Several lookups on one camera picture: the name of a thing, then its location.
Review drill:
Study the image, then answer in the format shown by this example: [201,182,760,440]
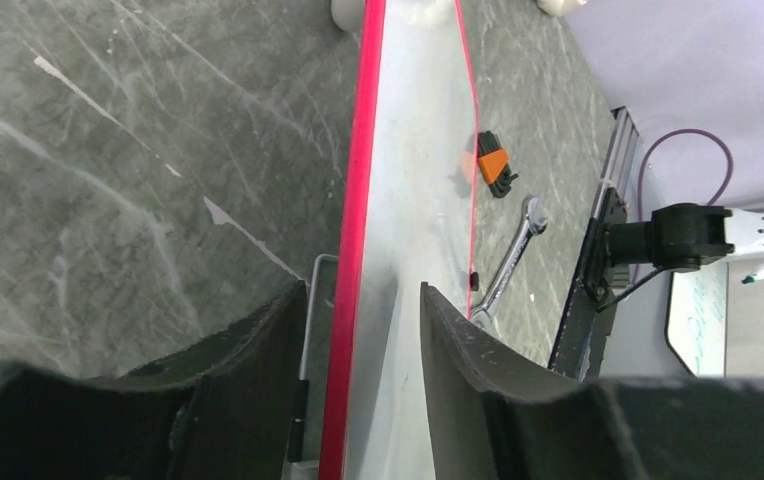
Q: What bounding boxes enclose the black orange hex key set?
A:
[477,131,518,199]

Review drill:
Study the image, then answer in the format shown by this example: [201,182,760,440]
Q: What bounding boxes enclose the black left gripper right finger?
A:
[420,284,764,479]

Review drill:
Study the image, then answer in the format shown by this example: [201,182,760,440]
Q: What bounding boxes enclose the background whiteboard with writing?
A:
[665,262,729,377]

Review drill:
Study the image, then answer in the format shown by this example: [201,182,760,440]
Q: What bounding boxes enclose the white PVC pipe frame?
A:
[330,0,588,33]

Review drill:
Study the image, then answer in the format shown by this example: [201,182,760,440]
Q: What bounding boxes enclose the pink framed whiteboard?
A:
[318,1,478,479]

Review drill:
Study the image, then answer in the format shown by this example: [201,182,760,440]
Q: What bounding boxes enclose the wire whiteboard stand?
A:
[298,254,338,380]

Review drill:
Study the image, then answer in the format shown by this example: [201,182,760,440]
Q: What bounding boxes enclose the silver open-end wrench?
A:
[470,196,548,329]

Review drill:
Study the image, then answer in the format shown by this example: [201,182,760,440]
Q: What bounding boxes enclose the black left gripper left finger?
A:
[0,282,307,479]

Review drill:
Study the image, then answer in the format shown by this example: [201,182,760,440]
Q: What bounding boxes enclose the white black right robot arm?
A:
[604,203,764,273]

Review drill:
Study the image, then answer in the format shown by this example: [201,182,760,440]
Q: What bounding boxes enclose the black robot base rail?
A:
[548,187,651,380]

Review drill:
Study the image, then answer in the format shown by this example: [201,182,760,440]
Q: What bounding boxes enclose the aluminium base extrusion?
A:
[591,106,640,217]

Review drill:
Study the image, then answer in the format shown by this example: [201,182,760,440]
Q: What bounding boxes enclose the black whiteboard clip right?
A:
[469,272,480,292]

